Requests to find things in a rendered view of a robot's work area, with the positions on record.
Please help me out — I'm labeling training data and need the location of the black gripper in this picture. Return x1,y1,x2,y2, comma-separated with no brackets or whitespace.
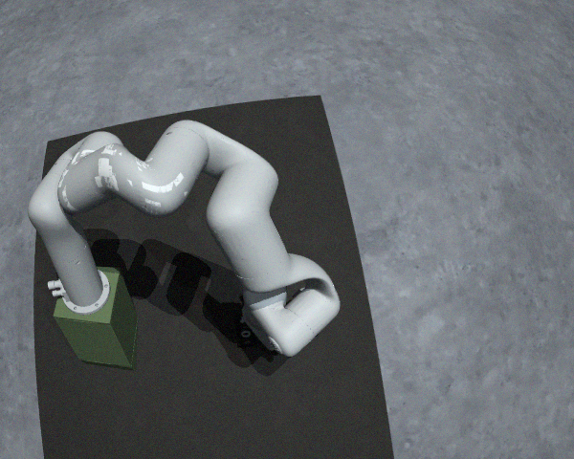
239,295,280,356

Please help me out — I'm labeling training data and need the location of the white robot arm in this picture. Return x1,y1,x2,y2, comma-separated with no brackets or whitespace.
28,120,341,357

